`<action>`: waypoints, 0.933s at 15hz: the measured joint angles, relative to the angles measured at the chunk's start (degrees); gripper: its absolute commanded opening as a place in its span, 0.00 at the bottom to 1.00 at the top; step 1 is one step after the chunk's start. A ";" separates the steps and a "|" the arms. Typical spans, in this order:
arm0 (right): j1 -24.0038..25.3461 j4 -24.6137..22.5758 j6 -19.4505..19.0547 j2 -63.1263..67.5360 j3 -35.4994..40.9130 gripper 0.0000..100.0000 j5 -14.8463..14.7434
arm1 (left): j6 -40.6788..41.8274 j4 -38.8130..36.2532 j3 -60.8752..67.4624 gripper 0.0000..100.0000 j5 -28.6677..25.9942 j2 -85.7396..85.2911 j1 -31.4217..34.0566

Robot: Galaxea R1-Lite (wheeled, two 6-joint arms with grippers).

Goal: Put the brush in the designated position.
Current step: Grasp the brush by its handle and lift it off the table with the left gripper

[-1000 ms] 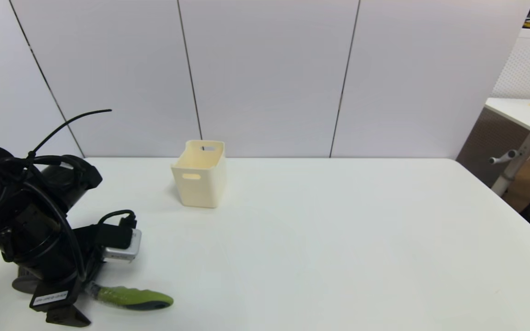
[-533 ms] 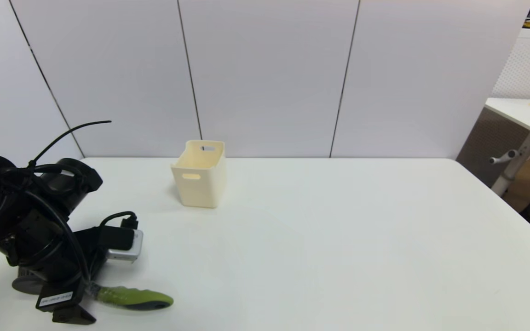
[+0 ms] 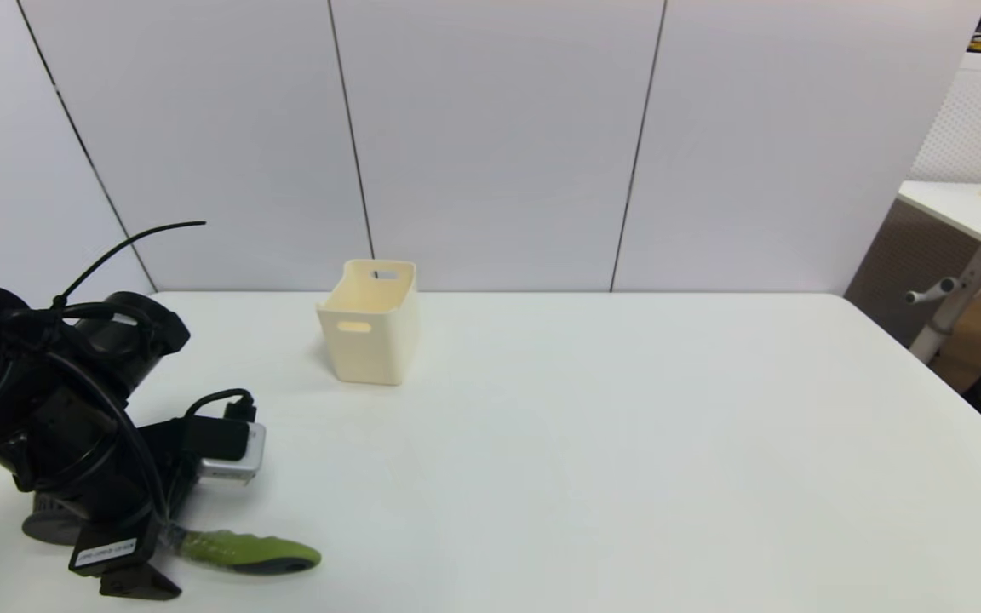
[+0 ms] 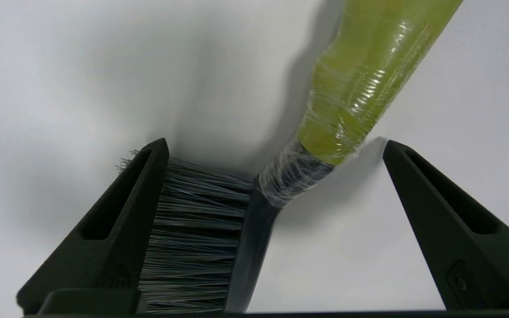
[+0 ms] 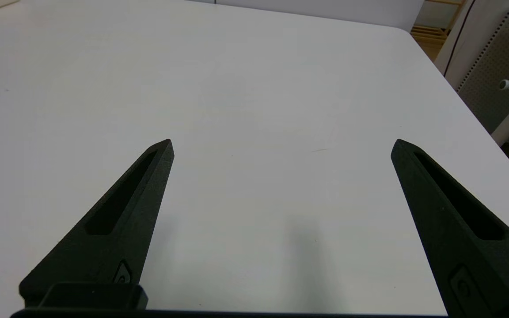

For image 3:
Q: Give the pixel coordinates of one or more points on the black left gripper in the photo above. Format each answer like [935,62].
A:
[163,468]

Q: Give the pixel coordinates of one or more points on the cream plastic storage bin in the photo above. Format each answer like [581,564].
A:
[367,345]

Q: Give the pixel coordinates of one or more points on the white desk with metal leg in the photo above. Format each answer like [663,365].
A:
[959,209]

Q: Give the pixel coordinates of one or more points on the white perforated partition panel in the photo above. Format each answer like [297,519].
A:
[980,128]

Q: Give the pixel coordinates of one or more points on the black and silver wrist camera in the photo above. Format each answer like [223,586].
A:
[235,460]

